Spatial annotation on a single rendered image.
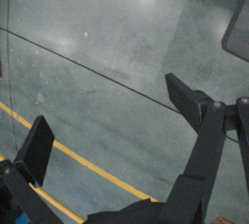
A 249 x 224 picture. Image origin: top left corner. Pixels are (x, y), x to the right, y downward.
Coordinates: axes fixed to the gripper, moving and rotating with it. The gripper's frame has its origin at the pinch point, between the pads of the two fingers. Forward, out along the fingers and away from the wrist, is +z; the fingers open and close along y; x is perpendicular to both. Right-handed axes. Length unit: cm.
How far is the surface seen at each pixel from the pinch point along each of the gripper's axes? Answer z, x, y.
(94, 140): 119, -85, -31
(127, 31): 99, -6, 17
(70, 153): 136, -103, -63
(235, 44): 4.5, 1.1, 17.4
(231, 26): 5.1, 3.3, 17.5
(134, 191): 100, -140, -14
